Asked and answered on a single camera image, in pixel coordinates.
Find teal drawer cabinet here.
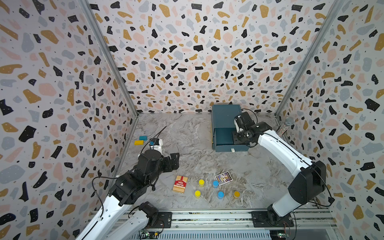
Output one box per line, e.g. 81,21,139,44
212,104,249,153

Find orange paint can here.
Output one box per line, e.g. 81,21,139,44
233,191,241,199

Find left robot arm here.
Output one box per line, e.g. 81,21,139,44
77,149,180,240

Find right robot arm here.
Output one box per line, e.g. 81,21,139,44
233,113,329,225

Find yellow paint can upper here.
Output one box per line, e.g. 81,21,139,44
199,179,205,187

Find yellow paint can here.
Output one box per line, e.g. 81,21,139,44
195,190,201,199
199,179,205,187

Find yellow paint can lower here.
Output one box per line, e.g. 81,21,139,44
195,190,201,199

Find red Texas Hold'em card box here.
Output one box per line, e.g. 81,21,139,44
172,175,188,194

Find yellow block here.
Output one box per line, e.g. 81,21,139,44
134,140,144,146

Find glitter microphone on stand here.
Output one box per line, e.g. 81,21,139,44
277,117,295,137

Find purple playing card box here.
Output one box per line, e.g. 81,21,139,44
215,171,233,186

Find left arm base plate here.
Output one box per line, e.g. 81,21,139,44
129,211,173,230

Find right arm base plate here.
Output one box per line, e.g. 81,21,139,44
251,211,294,228

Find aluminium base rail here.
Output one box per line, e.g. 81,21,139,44
113,209,343,240

